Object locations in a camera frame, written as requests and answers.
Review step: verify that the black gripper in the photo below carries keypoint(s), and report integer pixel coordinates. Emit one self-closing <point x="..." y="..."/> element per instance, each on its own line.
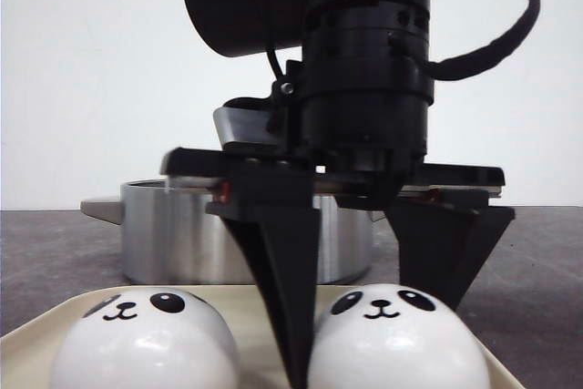
<point x="349" y="131"/>

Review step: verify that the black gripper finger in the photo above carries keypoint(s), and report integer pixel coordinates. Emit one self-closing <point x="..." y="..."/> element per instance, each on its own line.
<point x="269" y="213"/>

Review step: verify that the panda bun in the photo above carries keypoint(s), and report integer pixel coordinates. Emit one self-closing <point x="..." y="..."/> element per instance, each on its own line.
<point x="391" y="336"/>
<point x="155" y="337"/>

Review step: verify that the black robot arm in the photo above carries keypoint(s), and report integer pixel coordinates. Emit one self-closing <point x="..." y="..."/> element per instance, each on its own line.
<point x="380" y="33"/>

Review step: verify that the stainless steel steamer pot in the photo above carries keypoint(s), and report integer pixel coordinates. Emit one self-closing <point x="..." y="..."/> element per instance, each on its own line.
<point x="168" y="238"/>

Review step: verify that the cream plastic tray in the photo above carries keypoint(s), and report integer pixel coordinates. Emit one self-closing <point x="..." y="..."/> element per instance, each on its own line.
<point x="28" y="352"/>

